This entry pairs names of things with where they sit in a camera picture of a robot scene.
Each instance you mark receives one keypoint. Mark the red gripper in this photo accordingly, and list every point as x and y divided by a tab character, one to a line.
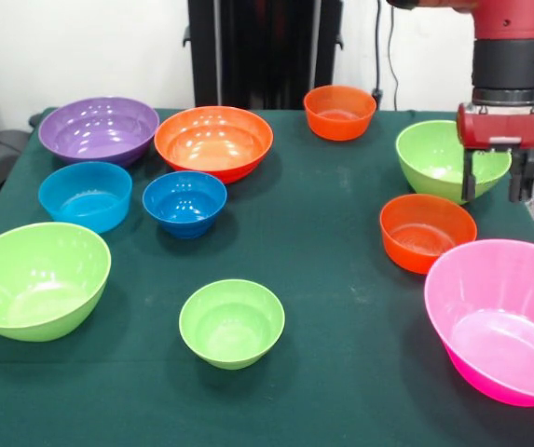
504	128

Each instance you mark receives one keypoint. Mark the large green bowl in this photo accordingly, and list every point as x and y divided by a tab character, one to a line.
38	279
434	163

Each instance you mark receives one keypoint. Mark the small translucent orange bowl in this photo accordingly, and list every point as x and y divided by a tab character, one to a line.
420	233
341	116

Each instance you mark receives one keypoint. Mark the large orange bowl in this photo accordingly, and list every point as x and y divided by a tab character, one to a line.
213	144

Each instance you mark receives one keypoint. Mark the small green bowl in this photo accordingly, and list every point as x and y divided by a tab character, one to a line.
231	326

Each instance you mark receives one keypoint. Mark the small dark blue bowl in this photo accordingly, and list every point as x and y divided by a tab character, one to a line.
185	205

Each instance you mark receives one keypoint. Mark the purple bowl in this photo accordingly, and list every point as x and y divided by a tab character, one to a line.
99	135

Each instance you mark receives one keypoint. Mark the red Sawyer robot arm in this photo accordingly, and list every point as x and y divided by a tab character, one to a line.
509	60

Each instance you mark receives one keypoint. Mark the large pink bowl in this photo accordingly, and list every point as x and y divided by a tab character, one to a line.
495	316

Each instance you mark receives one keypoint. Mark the dark green table cloth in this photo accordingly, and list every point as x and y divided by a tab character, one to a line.
318	233

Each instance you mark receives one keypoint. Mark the light blue translucent bowl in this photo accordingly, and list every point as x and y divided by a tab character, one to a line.
85	200

